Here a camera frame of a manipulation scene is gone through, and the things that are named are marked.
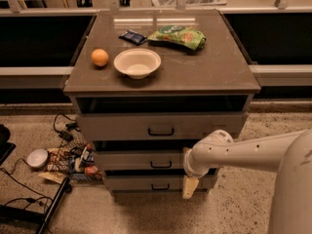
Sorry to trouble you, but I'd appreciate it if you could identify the grey drawer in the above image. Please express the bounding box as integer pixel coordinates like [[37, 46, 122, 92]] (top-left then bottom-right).
[[102, 175, 218, 192], [77, 113, 248, 141], [93, 148, 190, 171]]

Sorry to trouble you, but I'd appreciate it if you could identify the grey top drawer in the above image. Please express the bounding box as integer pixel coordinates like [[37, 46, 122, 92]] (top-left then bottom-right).
[[77, 113, 248, 141]]

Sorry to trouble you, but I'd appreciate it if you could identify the grey drawer cabinet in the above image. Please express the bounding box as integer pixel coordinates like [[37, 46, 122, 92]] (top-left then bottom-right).
[[62, 9, 261, 197]]

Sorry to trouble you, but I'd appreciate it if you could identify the black stand base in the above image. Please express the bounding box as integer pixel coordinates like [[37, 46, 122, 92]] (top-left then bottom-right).
[[0, 177, 72, 234]]

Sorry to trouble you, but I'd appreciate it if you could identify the orange fruit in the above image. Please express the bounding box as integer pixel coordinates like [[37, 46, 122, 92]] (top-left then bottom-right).
[[91, 49, 109, 66]]

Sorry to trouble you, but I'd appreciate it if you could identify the black power adapter cable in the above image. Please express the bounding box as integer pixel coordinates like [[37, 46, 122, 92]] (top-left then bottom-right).
[[53, 113, 82, 143]]

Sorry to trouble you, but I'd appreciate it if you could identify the white paper bowl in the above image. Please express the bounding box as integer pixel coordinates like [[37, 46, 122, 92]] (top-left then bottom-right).
[[114, 48, 162, 79]]

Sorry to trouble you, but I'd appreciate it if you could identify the dark blue snack packet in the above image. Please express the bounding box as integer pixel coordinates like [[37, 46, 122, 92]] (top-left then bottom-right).
[[119, 30, 147, 46]]

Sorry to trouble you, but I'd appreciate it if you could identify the small white bowl on floor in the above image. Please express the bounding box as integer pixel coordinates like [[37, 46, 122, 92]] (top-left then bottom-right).
[[26, 149, 48, 169]]

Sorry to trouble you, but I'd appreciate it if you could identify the green chip bag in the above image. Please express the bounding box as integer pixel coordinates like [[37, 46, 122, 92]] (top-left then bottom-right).
[[147, 25, 206, 51]]

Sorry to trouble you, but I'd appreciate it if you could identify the pile of snack packages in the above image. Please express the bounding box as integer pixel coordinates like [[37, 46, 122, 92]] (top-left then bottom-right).
[[39, 143, 102, 183]]

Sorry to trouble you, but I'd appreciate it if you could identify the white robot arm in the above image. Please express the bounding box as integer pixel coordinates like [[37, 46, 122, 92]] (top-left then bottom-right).
[[182, 130, 312, 234]]

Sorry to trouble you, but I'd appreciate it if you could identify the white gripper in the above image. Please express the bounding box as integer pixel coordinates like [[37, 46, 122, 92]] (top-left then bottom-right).
[[182, 147, 209, 199]]

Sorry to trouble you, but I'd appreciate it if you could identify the grey bottom drawer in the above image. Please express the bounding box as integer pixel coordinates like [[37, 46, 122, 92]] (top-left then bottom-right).
[[102, 175, 218, 192]]

